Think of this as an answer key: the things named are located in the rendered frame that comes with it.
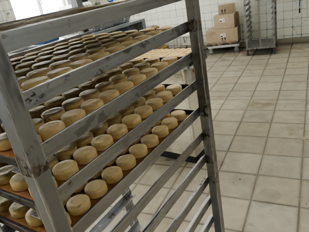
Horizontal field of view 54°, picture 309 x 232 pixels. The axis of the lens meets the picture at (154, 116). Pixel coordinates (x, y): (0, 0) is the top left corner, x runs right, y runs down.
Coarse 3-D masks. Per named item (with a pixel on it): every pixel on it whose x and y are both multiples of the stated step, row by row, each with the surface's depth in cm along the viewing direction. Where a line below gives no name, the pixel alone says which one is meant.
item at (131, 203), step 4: (72, 0) 108; (76, 0) 107; (80, 0) 109; (72, 4) 108; (76, 4) 108; (80, 4) 109; (80, 32) 112; (84, 32) 111; (128, 188) 140; (124, 192) 140; (128, 204) 142; (132, 204) 144; (128, 208) 143; (132, 224) 147
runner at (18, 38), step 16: (144, 0) 70; (160, 0) 76; (176, 0) 82; (80, 16) 55; (96, 16) 58; (112, 16) 62; (128, 16) 66; (0, 32) 43; (16, 32) 45; (32, 32) 47; (48, 32) 50; (64, 32) 52; (16, 48) 45
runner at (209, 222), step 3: (210, 216) 120; (207, 219) 119; (210, 219) 115; (207, 222) 117; (210, 222) 114; (204, 225) 116; (207, 225) 112; (210, 225) 115; (201, 228) 115; (204, 228) 115; (207, 228) 113; (201, 231) 114; (204, 231) 110; (207, 231) 113
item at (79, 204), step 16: (176, 112) 99; (160, 128) 90; (144, 144) 84; (112, 160) 80; (128, 160) 77; (96, 176) 75; (112, 176) 71; (80, 192) 71; (96, 192) 67; (0, 208) 69; (16, 208) 66; (64, 208) 67; (80, 208) 63; (32, 224) 62
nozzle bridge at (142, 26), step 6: (120, 24) 275; (126, 24) 272; (132, 24) 291; (138, 24) 292; (144, 24) 292; (102, 30) 256; (108, 30) 255; (114, 30) 273; (120, 30) 279; (138, 30) 295
